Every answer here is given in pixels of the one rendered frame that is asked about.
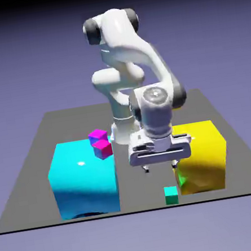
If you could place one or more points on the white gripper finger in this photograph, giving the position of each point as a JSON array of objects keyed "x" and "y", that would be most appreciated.
[
  {"x": 174, "y": 164},
  {"x": 146, "y": 168}
]

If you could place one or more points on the small teal cube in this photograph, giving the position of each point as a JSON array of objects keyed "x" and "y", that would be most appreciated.
[{"x": 171, "y": 194}]

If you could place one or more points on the large cyan box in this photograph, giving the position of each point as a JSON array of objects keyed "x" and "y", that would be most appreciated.
[{"x": 84, "y": 180}]

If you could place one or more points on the large yellow box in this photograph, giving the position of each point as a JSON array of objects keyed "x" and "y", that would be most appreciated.
[{"x": 204, "y": 161}]

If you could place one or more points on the small magenta cube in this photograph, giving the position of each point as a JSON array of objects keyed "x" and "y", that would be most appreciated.
[
  {"x": 103, "y": 149},
  {"x": 97, "y": 134}
]

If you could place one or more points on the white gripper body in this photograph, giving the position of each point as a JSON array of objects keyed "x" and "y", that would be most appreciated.
[{"x": 160, "y": 157}]

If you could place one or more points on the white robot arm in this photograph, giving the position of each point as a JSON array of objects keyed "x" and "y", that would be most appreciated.
[{"x": 125, "y": 38}]

